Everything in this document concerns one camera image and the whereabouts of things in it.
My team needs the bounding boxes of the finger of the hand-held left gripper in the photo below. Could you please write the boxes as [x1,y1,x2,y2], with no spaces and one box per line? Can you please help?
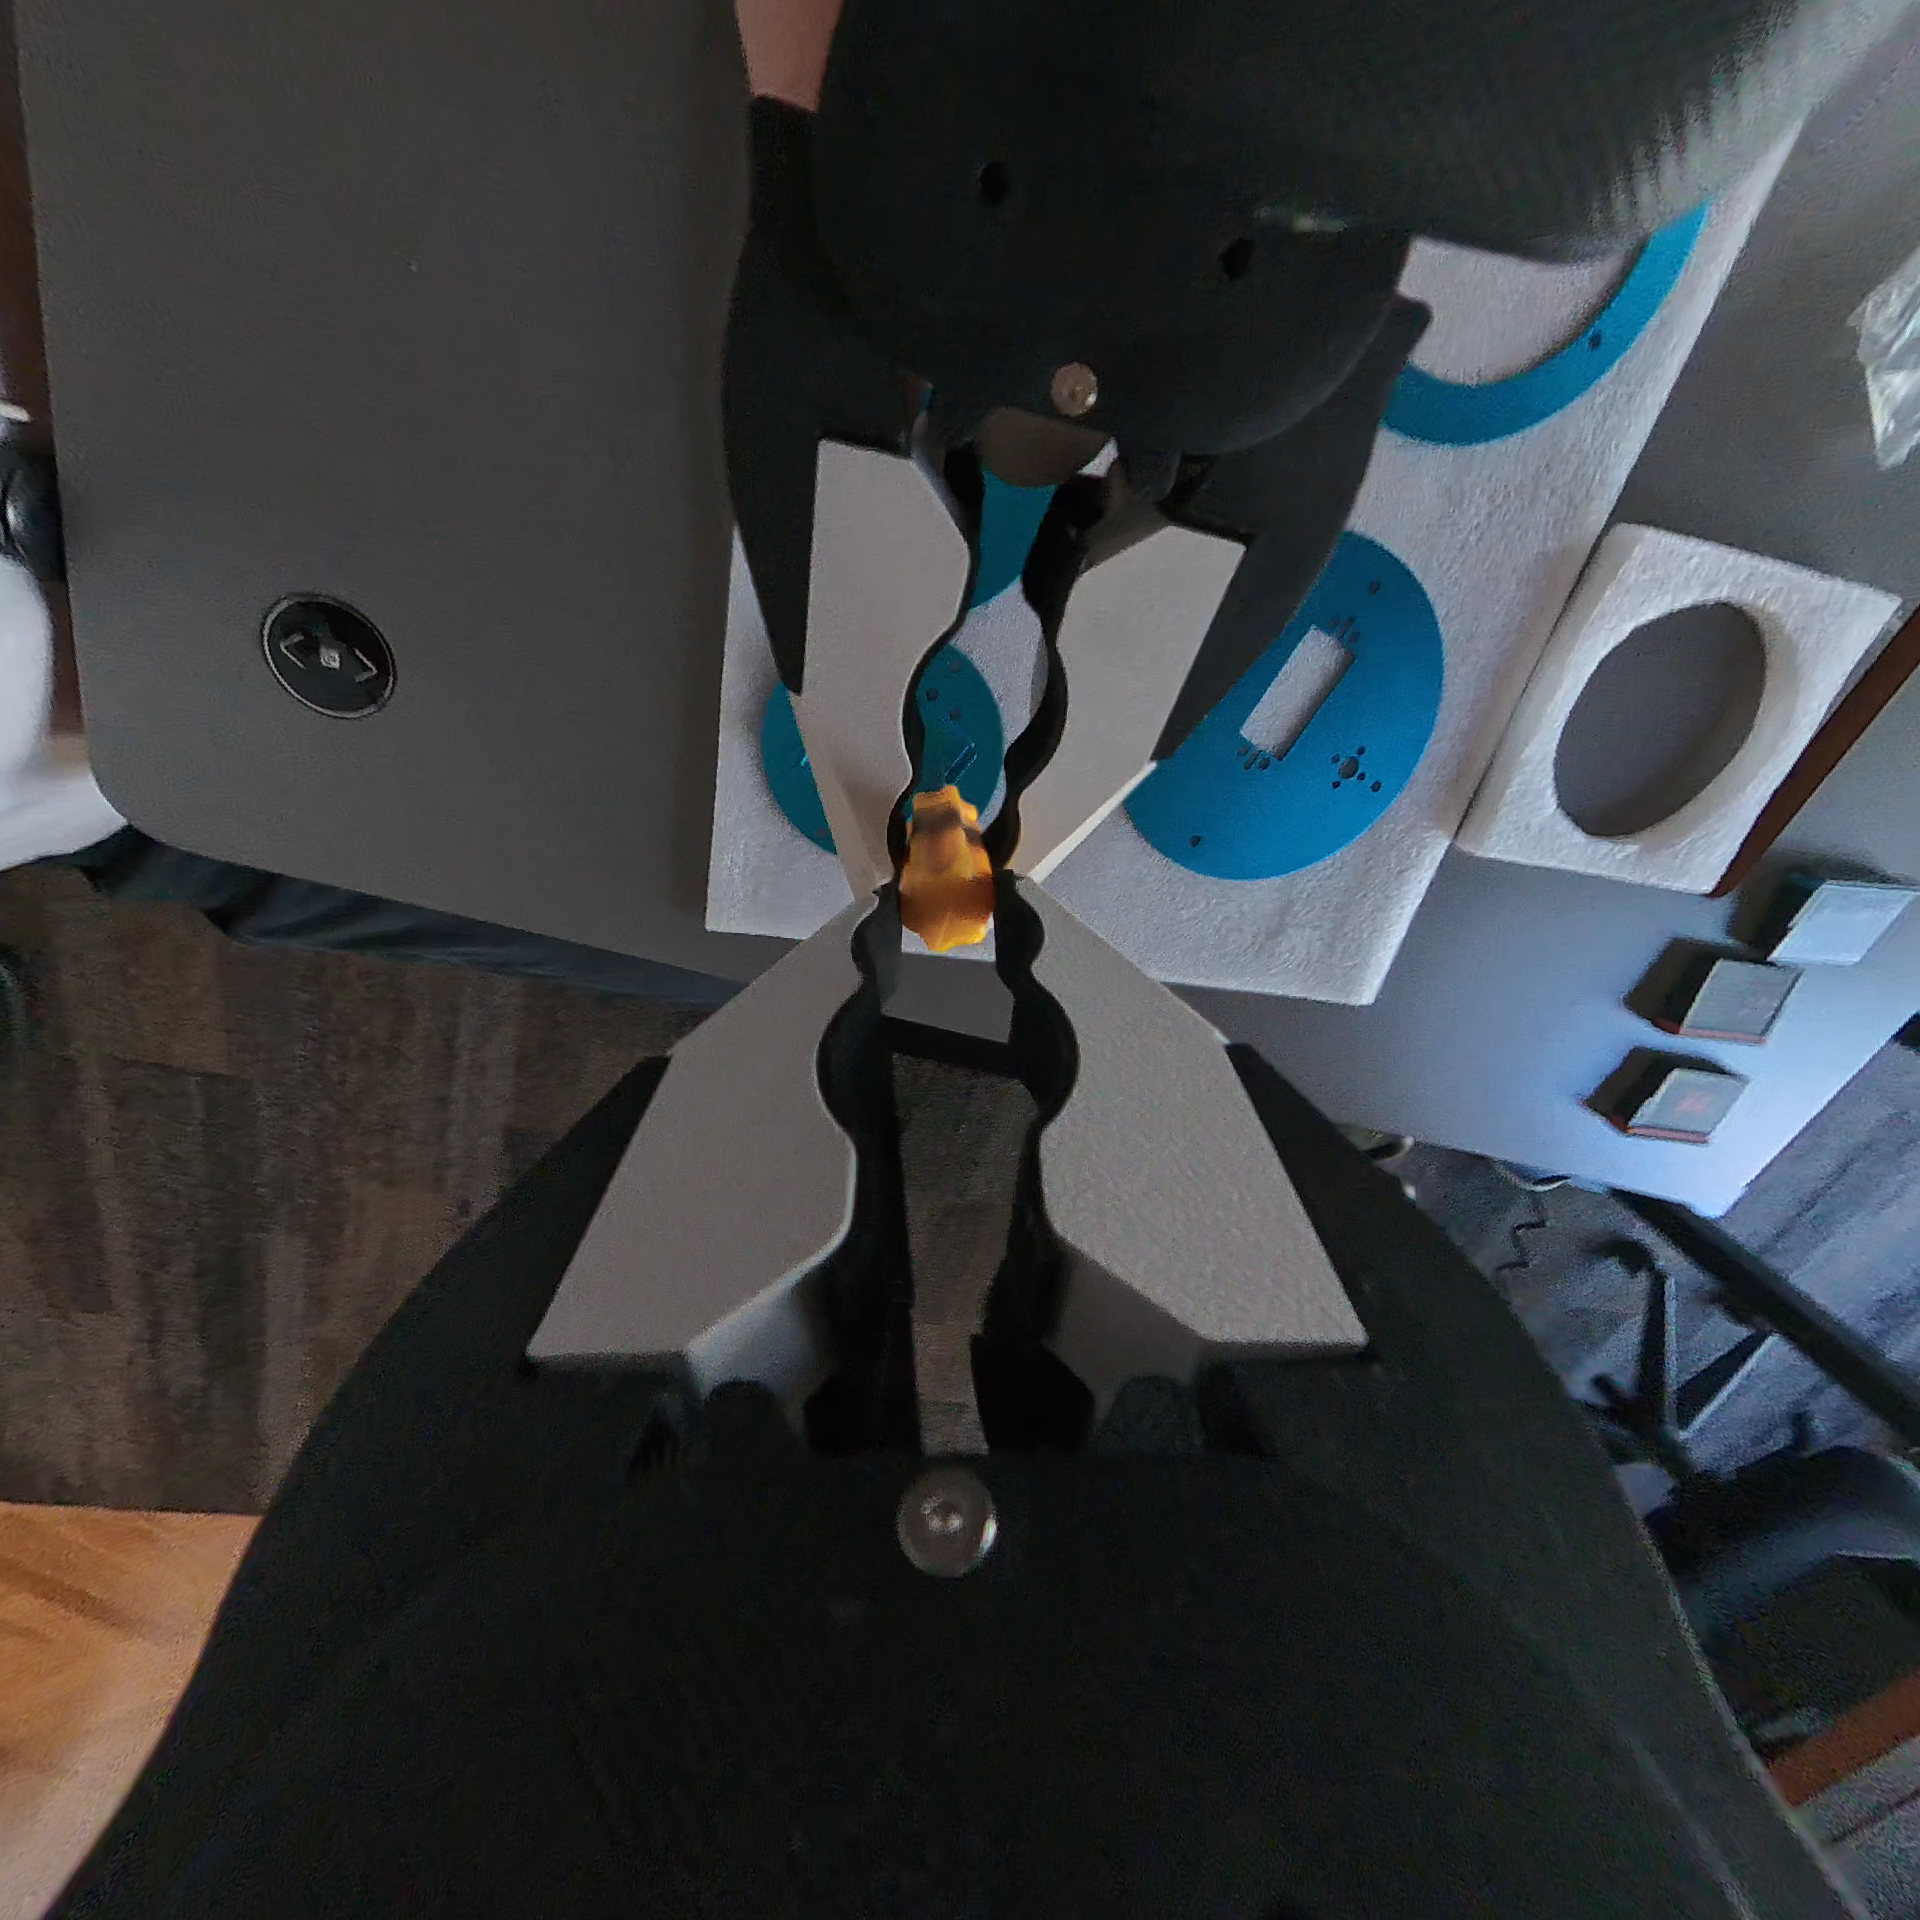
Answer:
[800,431,985,895]
[989,463,1251,885]

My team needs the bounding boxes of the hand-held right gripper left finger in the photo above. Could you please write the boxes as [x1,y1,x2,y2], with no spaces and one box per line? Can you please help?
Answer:
[525,885,913,1453]

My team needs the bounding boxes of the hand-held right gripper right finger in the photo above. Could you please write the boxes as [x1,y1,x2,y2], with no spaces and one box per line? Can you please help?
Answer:
[978,873,1370,1453]

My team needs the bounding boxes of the small blue perforated disc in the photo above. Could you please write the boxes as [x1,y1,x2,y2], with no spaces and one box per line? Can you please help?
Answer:
[761,642,1011,859]

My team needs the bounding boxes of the round desk control panel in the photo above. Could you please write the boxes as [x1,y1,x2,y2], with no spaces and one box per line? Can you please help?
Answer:
[260,591,398,723]

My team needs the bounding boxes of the person's left hand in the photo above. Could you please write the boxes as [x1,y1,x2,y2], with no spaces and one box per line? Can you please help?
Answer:
[739,0,845,117]

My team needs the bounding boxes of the blue perforated plate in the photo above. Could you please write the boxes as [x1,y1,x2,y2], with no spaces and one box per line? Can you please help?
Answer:
[971,462,1058,605]

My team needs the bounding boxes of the large blue disc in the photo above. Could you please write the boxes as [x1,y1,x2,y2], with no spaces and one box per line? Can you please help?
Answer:
[1123,529,1445,883]

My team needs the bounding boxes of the white foam sheet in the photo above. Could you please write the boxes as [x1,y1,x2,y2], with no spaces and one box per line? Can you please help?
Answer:
[705,165,1801,1010]

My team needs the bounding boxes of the small dark box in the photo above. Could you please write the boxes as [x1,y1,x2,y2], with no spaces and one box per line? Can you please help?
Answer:
[1665,943,1801,1044]
[1592,1049,1753,1150]
[1763,873,1920,969]

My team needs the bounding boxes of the black office chair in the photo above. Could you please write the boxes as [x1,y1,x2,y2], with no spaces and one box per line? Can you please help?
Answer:
[1558,1185,1920,1771]

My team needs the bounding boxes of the clear plastic bag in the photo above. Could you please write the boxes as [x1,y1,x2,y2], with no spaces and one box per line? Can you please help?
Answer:
[1851,246,1920,466]

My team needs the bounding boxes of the person's white shirt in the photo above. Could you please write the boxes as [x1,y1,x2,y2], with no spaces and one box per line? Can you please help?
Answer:
[0,570,129,873]

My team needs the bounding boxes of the blue metal ring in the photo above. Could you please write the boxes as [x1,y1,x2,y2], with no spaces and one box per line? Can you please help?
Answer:
[1380,199,1712,445]

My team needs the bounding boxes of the white foam square frame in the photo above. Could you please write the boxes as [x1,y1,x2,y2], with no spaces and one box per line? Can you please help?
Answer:
[1451,522,1907,903]

